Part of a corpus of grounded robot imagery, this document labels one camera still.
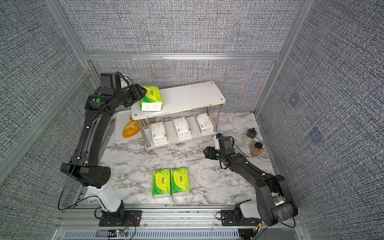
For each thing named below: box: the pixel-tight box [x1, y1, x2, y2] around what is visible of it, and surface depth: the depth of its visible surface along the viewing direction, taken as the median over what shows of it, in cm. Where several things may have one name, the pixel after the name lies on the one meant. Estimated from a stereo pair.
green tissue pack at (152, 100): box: [139, 86, 163, 112], surface depth 72 cm
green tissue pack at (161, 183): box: [152, 168, 171, 199], surface depth 81 cm
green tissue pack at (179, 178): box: [170, 167, 190, 194], surface depth 81 cm
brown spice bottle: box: [251, 142, 263, 157], surface depth 92 cm
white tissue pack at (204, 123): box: [195, 112, 214, 134], surface depth 100 cm
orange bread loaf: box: [122, 116, 141, 138], surface depth 108 cm
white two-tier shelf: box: [131, 81, 226, 150], surface depth 83 cm
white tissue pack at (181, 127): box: [173, 116, 191, 138], surface depth 99 cm
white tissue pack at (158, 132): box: [150, 121, 168, 144], surface depth 96 cm
